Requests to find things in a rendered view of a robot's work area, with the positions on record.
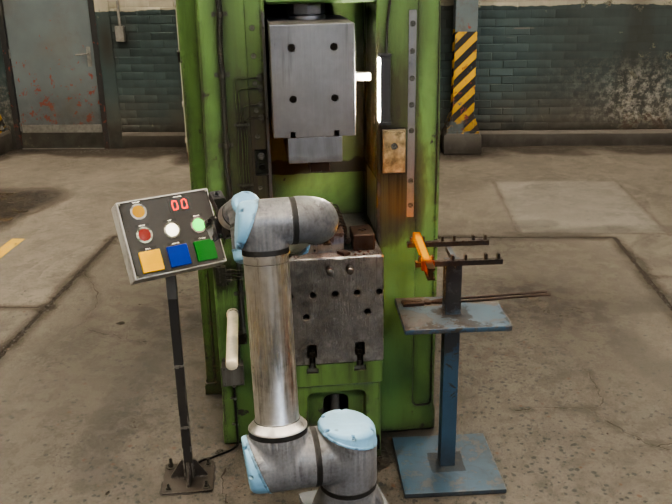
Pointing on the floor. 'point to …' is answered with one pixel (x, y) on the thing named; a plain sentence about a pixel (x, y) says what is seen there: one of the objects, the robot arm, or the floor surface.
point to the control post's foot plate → (204, 481)
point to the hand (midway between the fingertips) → (209, 226)
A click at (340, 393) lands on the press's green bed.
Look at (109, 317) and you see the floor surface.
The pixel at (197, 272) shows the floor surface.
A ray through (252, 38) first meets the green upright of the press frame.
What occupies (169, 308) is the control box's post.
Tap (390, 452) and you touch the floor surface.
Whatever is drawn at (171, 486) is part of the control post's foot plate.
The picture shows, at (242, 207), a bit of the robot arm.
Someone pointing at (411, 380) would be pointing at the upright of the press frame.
